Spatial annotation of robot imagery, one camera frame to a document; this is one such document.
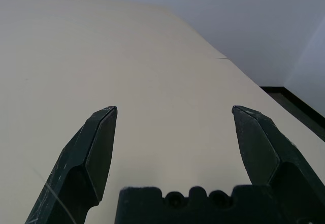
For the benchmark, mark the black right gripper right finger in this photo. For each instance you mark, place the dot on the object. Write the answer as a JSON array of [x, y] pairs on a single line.
[[279, 153]]

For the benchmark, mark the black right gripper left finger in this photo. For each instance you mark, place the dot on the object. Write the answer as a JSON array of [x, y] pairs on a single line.
[[76, 163]]

